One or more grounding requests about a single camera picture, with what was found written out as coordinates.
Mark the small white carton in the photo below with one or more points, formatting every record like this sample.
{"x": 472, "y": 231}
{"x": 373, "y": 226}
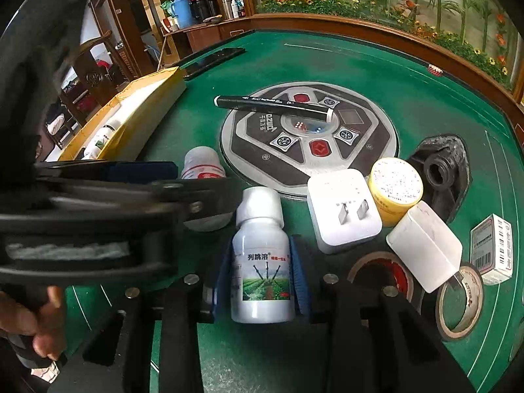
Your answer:
{"x": 492, "y": 250}

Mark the mahjong table centre panel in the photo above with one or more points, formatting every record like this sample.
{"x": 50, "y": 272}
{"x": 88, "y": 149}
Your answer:
{"x": 283, "y": 151}

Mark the gold lined storage box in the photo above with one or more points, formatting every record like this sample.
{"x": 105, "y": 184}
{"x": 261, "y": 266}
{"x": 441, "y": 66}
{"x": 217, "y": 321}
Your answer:
{"x": 121, "y": 128}

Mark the white pill bottle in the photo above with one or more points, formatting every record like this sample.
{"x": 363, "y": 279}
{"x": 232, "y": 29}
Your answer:
{"x": 202, "y": 162}

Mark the black marker pen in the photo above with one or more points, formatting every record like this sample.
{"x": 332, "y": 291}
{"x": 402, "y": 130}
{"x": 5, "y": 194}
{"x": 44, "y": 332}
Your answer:
{"x": 275, "y": 107}

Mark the black red tape roll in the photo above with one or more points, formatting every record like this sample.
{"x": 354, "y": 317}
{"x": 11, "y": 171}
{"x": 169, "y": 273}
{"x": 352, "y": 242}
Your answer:
{"x": 379, "y": 269}

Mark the brown tape roll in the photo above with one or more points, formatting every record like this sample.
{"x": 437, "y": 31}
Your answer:
{"x": 459, "y": 304}

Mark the flower display window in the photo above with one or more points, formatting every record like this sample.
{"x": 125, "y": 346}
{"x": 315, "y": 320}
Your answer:
{"x": 479, "y": 31}

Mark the yellow white round jar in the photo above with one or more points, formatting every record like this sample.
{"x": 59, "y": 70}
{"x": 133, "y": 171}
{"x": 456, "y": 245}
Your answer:
{"x": 395, "y": 186}

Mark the left hand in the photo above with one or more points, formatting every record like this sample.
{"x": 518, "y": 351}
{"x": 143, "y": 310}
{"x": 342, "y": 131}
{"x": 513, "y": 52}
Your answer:
{"x": 46, "y": 326}

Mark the wooden chair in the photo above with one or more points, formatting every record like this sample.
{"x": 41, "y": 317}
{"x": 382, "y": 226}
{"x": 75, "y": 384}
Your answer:
{"x": 90, "y": 74}

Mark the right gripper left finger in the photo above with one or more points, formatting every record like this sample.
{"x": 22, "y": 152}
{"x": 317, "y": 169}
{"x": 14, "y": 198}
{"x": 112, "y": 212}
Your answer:
{"x": 116, "y": 357}

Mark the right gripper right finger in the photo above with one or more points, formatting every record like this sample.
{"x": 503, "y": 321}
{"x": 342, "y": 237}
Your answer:
{"x": 375, "y": 340}

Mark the black phone on table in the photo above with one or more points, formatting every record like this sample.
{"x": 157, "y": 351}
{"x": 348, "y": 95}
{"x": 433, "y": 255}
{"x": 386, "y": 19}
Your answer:
{"x": 208, "y": 62}

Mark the white pesticide bottle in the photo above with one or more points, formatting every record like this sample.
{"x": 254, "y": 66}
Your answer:
{"x": 261, "y": 285}

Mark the white plug adapter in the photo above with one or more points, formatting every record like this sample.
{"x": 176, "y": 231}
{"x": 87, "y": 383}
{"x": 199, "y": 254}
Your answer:
{"x": 342, "y": 210}

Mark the blue thermos jug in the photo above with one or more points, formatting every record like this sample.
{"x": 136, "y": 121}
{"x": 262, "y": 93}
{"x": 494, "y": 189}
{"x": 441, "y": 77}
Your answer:
{"x": 182, "y": 13}

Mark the white rectangular container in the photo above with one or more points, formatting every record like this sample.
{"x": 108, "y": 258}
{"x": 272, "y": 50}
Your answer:
{"x": 426, "y": 246}

